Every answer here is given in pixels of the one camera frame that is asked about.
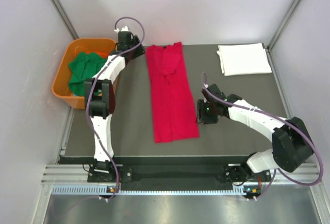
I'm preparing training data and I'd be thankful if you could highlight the folded white t shirt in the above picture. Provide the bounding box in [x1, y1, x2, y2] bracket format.
[217, 43, 272, 77]

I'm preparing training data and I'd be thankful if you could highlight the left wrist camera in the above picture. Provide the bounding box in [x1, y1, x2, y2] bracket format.
[114, 26, 129, 33]

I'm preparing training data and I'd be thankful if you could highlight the grey slotted cable duct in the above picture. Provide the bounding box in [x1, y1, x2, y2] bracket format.
[52, 185, 257, 196]

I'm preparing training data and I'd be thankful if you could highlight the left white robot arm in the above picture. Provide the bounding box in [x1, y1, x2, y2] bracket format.
[84, 26, 145, 185]

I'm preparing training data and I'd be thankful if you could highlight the orange t shirt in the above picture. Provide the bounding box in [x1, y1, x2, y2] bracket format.
[86, 51, 108, 58]

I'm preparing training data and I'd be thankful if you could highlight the orange plastic bin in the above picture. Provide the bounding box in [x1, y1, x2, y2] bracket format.
[52, 38, 116, 109]

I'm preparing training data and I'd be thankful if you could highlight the green t shirt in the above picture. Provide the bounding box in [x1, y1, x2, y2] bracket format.
[68, 51, 106, 97]

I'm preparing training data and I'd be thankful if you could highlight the red polo shirt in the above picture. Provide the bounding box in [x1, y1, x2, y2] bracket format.
[146, 42, 200, 143]

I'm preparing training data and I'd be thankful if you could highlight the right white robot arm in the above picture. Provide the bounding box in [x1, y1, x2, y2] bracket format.
[197, 84, 314, 181]

